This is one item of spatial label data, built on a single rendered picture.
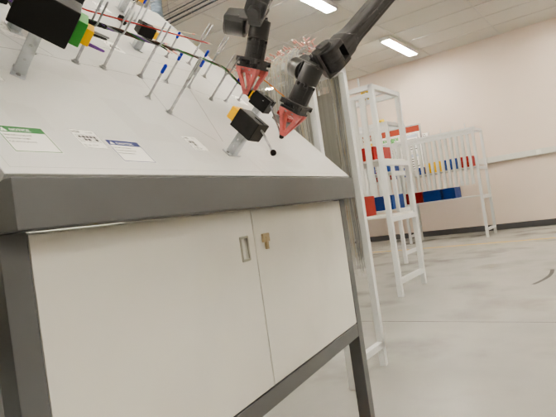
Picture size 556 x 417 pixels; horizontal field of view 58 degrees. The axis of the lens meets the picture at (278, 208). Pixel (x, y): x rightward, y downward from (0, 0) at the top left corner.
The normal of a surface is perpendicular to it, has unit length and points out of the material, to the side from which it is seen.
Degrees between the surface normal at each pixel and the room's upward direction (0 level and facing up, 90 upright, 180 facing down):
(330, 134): 90
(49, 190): 90
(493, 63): 90
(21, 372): 90
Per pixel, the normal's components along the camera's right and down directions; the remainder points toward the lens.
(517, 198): -0.57, 0.07
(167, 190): 0.87, -0.13
